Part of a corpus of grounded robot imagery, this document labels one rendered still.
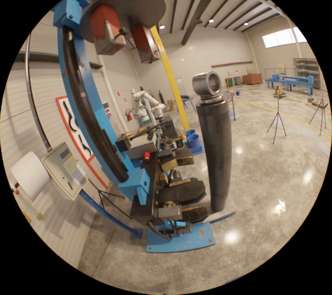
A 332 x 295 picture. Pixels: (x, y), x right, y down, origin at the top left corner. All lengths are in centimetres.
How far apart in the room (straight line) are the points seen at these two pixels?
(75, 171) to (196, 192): 95
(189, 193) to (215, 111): 53
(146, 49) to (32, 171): 110
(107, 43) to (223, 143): 80
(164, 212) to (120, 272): 152
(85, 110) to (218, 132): 75
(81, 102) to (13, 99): 187
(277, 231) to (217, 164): 142
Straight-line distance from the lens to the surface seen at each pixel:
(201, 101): 65
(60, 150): 101
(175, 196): 76
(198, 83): 64
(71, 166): 104
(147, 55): 82
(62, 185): 98
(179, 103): 321
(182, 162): 105
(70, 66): 71
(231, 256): 164
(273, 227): 183
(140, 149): 113
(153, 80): 1143
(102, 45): 54
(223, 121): 65
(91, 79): 90
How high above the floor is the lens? 162
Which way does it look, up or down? 20 degrees down
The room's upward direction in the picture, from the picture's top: 19 degrees counter-clockwise
